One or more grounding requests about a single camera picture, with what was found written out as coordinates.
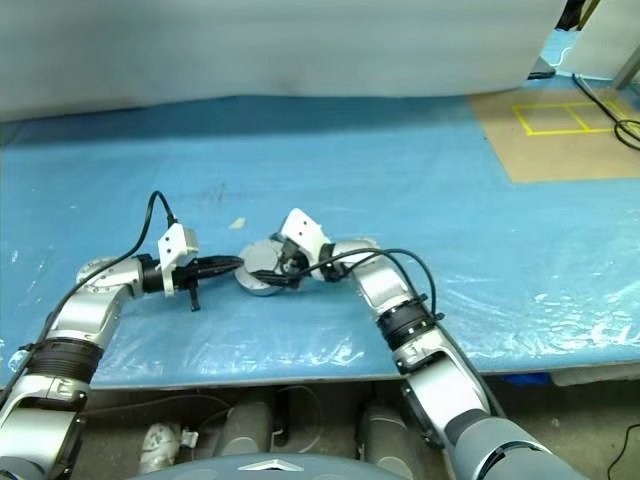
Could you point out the white patterned shoe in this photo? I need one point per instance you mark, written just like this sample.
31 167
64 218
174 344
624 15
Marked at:
159 446

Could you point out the blue plastic table cover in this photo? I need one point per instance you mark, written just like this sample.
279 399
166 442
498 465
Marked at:
400 175

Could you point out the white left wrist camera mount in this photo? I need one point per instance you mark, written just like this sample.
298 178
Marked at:
172 245

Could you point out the white board panel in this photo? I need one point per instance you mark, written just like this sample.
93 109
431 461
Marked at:
607 35

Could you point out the black table post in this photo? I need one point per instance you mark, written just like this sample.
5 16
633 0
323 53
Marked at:
282 415

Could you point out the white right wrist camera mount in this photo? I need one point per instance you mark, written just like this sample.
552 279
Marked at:
302 227

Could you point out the brown cardboard sheet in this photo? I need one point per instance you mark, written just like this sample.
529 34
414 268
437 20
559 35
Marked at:
560 155

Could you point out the aluminium frame pole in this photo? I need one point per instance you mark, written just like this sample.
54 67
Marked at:
629 65

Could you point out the grey rounded robot leg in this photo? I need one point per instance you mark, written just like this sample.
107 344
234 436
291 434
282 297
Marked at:
385 436
248 426

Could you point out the black flat object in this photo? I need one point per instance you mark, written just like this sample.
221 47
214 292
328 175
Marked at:
541 75

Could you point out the white backdrop sheet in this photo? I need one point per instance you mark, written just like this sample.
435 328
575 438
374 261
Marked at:
250 50

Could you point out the grey robot torso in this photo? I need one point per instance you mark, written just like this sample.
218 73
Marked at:
275 474

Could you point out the small blue object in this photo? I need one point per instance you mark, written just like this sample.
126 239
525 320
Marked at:
525 378

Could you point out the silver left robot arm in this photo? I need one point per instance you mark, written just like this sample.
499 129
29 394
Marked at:
95 310

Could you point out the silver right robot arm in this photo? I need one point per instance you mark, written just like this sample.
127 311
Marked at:
380 285

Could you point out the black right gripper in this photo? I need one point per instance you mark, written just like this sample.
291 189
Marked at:
294 262

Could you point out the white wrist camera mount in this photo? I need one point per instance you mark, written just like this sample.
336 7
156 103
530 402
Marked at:
172 245
302 227

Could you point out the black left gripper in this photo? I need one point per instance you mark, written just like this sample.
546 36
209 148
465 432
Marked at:
187 276

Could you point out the small white connector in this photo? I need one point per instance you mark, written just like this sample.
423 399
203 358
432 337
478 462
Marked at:
189 438

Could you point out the small beige paper scrap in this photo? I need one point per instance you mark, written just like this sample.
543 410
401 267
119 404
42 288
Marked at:
238 223

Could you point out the silver motor housing with stator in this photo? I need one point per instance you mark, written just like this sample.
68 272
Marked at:
265 290

